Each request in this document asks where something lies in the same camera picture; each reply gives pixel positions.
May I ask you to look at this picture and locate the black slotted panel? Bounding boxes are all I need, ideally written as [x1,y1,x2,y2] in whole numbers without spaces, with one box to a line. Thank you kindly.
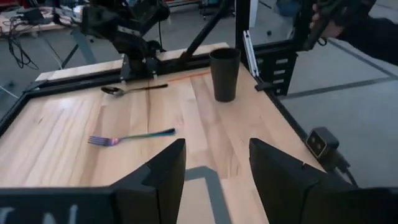
[254,46,299,96]

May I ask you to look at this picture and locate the small black table-level camera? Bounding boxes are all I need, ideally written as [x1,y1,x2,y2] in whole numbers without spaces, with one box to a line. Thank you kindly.
[305,126,340,163]

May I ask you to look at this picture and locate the person's hand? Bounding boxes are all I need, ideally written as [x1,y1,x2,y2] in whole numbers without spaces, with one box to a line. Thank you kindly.
[310,3,345,39]

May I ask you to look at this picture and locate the cluttered wooden background table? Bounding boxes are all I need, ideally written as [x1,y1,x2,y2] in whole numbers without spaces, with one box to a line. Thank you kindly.
[0,5,80,35]

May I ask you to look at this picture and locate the dark tall cup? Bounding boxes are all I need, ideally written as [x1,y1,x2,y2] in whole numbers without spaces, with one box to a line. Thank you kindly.
[208,47,242,103]

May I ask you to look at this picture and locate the white aluminium bar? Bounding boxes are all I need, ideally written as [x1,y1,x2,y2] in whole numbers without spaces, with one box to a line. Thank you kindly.
[243,29,260,78]

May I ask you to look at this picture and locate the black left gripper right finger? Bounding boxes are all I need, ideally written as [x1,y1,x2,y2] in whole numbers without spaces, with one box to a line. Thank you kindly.
[249,138,357,224]

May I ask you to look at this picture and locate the black camera cable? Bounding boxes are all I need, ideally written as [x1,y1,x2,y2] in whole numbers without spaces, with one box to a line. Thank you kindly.
[335,154,359,188]

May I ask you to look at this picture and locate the silver metal spoon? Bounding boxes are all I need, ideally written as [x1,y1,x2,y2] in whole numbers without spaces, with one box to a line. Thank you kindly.
[100,83,169,97]

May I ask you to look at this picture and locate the black vertical frame post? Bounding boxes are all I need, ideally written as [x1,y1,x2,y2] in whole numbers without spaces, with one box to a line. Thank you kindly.
[234,0,252,52]

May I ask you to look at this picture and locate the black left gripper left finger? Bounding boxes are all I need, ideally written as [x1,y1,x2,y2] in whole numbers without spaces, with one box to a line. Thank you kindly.
[110,138,187,224]

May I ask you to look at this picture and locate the black diagonal frame strut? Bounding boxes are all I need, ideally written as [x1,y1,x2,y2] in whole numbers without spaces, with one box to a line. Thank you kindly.
[179,0,234,62]

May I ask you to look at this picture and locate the black hand-held device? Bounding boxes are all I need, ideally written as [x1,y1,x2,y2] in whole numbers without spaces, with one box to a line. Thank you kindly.
[302,0,377,51]

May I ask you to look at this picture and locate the tangled black cables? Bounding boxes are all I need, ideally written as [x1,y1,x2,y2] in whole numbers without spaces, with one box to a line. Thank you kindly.
[5,15,40,71]

